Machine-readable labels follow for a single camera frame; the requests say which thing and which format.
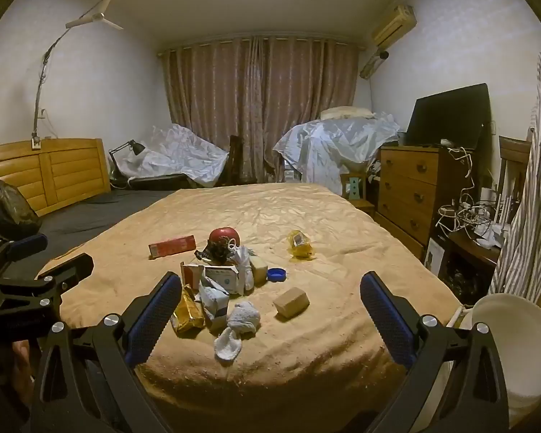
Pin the white plastic cover sheet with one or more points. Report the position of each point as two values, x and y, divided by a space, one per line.
333 144
176 153

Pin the black television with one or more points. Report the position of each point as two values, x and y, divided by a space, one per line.
451 117

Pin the small wooden stool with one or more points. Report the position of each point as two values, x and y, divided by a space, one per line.
356 187

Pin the black desk lamp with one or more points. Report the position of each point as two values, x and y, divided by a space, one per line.
137 146

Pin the beige air conditioner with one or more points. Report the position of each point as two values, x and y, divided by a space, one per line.
394 25

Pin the cream pillow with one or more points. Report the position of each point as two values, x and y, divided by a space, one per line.
347 112

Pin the red apple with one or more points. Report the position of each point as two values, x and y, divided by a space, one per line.
223 236

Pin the flat red box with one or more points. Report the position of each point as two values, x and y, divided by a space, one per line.
171 246

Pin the wooden dresser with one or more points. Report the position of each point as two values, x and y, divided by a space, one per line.
410 189

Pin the white crumpled paper packet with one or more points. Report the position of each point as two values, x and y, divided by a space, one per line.
214 306

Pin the small brown cardboard box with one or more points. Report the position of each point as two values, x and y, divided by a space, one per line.
291 302

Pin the striped cloth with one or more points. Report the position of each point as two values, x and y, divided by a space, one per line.
538 198

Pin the dark wooden side table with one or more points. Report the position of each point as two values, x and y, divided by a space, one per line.
469 248

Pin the dark furry scrunchie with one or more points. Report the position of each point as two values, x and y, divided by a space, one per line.
216 252

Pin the beige sponge block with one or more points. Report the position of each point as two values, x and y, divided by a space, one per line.
260 268

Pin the brown curtain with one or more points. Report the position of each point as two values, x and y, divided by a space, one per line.
261 108

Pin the wooden headboard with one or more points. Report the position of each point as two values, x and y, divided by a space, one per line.
72 171

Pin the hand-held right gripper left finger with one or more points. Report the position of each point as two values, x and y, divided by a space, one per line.
155 315

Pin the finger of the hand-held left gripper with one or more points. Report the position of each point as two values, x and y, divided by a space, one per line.
70 270
25 246

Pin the gold foil packet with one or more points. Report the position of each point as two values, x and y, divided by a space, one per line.
187 315

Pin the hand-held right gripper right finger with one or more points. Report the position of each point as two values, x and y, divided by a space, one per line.
385 320

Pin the white sock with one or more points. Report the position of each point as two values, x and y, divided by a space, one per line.
243 320

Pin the orange and white carton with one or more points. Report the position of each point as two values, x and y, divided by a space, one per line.
191 274

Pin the wooden chair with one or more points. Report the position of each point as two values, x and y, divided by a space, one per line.
514 153

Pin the blue bottle cap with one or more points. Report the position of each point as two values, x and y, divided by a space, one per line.
276 275

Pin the white medicine box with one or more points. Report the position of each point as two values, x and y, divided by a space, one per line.
223 279

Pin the black trash bag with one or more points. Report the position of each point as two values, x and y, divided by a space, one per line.
9 212

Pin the white plastic basin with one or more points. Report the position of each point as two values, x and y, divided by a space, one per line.
509 338

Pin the white tied cloth bundle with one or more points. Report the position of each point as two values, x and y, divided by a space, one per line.
243 266

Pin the person's left hand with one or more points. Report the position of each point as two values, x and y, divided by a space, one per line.
22 370

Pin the yellow plastic wrapper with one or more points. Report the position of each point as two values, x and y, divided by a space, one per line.
300 244

